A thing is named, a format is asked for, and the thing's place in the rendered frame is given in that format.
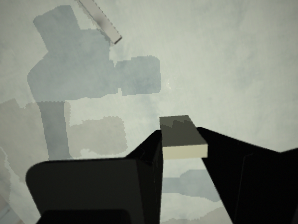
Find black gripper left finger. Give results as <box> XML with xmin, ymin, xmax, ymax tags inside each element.
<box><xmin>25</xmin><ymin>130</ymin><xmax>164</xmax><ymax>224</ymax></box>

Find beige domino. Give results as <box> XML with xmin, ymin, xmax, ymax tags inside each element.
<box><xmin>159</xmin><ymin>115</ymin><xmax>208</xmax><ymax>160</ymax></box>

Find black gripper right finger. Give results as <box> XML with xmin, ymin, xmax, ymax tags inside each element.
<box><xmin>196</xmin><ymin>127</ymin><xmax>298</xmax><ymax>224</ymax></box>

